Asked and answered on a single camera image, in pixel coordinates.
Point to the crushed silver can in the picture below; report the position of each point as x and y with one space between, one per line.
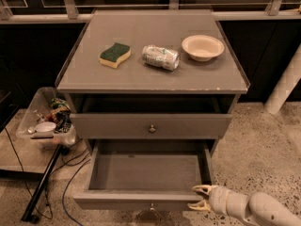
161 57

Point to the white pillar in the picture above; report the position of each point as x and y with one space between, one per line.
285 85

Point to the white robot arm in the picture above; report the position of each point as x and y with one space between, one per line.
258 209

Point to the clear plastic bin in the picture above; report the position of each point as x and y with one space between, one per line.
48 105

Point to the small white bowl in bin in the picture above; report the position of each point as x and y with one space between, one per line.
44 127

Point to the grey top drawer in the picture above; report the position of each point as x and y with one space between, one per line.
151 116

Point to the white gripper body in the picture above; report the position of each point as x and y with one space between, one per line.
218 198

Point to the grey drawer cabinet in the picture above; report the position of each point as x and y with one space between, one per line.
83 75

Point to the metal railing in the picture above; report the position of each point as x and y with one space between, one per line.
80 11

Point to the grey drawer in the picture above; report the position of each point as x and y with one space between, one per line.
151 116
140 174

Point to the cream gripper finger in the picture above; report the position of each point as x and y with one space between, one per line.
205 189
200 206

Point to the black metal bar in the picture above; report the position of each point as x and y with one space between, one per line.
43 181

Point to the green yellow sponge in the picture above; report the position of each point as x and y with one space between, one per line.
115 54

